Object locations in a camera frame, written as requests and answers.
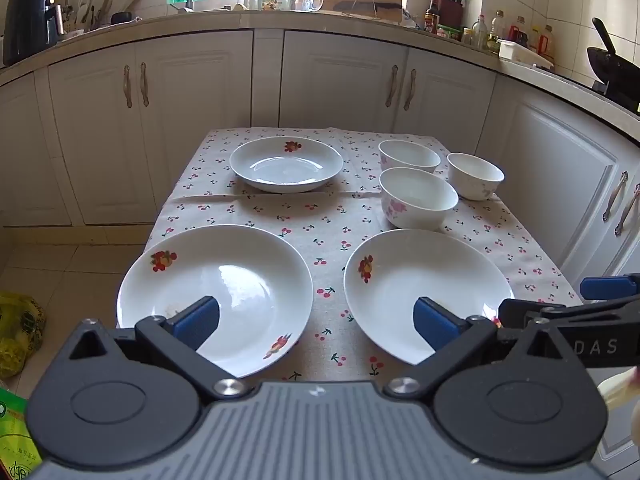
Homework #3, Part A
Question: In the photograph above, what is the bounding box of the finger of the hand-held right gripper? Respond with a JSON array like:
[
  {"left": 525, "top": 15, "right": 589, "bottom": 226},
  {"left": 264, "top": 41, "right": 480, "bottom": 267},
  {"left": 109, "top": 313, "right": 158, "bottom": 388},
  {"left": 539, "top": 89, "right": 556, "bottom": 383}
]
[
  {"left": 580, "top": 273, "right": 640, "bottom": 302},
  {"left": 499, "top": 296, "right": 640, "bottom": 333}
]

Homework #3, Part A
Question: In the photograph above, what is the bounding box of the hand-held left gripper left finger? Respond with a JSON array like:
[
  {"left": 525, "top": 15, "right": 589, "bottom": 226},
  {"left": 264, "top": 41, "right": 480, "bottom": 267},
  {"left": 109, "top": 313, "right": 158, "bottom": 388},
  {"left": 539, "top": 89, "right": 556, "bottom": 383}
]
[{"left": 69, "top": 296, "right": 249, "bottom": 403}]

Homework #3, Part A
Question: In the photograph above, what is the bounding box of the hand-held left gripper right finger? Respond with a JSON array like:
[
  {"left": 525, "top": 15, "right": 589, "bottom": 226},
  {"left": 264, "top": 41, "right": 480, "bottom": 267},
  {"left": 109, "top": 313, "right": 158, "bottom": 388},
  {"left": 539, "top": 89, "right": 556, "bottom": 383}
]
[{"left": 384, "top": 296, "right": 568, "bottom": 401}]

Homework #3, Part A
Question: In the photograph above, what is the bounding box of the white fruit print plate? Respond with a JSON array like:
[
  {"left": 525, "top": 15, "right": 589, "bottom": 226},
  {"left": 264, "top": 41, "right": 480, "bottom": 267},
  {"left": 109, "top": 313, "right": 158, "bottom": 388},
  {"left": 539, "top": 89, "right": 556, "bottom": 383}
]
[
  {"left": 229, "top": 136, "right": 345, "bottom": 194},
  {"left": 343, "top": 228, "right": 516, "bottom": 367}
]

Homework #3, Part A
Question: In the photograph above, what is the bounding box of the white plate with brown stain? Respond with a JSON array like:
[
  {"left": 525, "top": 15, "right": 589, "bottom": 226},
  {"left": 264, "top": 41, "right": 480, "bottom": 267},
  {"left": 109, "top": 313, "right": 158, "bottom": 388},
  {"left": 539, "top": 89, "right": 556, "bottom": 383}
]
[{"left": 116, "top": 224, "right": 314, "bottom": 380}]

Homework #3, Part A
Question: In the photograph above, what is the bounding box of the white bowl pink flower print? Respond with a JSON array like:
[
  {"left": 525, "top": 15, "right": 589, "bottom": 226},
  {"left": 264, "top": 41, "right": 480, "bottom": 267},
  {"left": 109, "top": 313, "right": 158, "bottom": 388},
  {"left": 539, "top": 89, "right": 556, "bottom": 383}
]
[
  {"left": 377, "top": 140, "right": 442, "bottom": 175},
  {"left": 379, "top": 166, "right": 460, "bottom": 231}
]

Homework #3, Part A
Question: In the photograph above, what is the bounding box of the white bowl faint flower print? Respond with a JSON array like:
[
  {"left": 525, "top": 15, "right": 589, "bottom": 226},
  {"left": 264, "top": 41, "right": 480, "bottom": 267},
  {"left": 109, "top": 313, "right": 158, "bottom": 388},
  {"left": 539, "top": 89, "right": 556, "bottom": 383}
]
[{"left": 446, "top": 152, "right": 506, "bottom": 202}]

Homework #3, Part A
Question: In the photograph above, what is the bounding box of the person's right hand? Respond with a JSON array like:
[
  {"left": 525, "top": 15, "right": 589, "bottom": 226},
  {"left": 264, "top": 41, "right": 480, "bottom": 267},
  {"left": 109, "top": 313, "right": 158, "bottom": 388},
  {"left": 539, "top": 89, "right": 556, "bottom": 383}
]
[{"left": 599, "top": 366, "right": 640, "bottom": 453}]

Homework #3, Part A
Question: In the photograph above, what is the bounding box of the cherry print tablecloth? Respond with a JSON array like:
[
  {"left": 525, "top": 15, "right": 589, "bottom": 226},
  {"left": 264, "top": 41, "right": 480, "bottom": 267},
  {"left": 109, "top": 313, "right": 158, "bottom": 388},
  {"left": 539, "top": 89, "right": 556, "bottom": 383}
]
[{"left": 116, "top": 127, "right": 583, "bottom": 383}]

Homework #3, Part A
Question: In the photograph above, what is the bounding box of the yellow plastic bag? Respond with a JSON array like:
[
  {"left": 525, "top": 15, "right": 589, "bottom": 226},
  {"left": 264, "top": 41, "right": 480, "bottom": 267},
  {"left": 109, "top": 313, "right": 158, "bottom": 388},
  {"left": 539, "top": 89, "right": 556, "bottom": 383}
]
[{"left": 0, "top": 292, "right": 46, "bottom": 380}]

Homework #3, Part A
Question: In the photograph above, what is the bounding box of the black gas stove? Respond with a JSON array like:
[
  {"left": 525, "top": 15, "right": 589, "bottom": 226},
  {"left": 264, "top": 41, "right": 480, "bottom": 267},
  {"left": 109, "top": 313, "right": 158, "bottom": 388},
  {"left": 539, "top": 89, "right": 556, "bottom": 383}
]
[{"left": 592, "top": 77, "right": 640, "bottom": 113}]

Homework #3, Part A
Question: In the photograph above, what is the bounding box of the green printed package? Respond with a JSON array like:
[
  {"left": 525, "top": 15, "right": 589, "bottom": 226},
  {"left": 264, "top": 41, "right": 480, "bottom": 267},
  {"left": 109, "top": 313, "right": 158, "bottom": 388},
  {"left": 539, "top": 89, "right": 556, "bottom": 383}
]
[{"left": 0, "top": 387, "right": 31, "bottom": 480}]

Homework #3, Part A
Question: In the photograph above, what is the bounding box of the black wok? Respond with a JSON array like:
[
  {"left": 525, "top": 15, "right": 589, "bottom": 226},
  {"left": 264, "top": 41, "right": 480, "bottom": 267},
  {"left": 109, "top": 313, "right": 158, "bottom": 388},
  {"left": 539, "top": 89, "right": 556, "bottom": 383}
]
[{"left": 586, "top": 17, "right": 640, "bottom": 96}]

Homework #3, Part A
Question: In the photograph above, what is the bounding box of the white rectangular container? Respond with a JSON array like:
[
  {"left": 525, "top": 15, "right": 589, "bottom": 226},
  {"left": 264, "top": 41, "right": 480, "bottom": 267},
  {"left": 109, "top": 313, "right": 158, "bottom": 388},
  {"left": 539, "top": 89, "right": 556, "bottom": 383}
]
[{"left": 498, "top": 40, "right": 555, "bottom": 71}]

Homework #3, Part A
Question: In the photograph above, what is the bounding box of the knife block with knives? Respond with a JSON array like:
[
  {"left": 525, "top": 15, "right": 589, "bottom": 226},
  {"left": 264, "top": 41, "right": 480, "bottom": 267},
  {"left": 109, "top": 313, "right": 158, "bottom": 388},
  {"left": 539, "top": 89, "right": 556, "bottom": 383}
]
[{"left": 436, "top": 0, "right": 468, "bottom": 29}]

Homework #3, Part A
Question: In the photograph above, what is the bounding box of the black air fryer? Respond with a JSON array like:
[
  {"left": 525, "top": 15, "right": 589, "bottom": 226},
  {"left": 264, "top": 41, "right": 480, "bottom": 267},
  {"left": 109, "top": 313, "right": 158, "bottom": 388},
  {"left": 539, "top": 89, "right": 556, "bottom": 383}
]
[{"left": 2, "top": 0, "right": 66, "bottom": 66}]

